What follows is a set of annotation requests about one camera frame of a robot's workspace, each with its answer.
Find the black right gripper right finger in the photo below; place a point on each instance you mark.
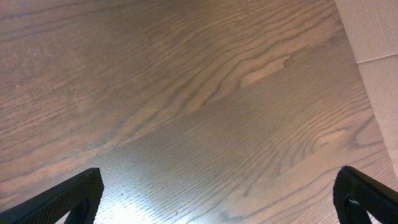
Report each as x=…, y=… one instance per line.
x=357, y=196

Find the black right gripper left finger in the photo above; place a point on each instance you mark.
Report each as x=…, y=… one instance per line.
x=77, y=197

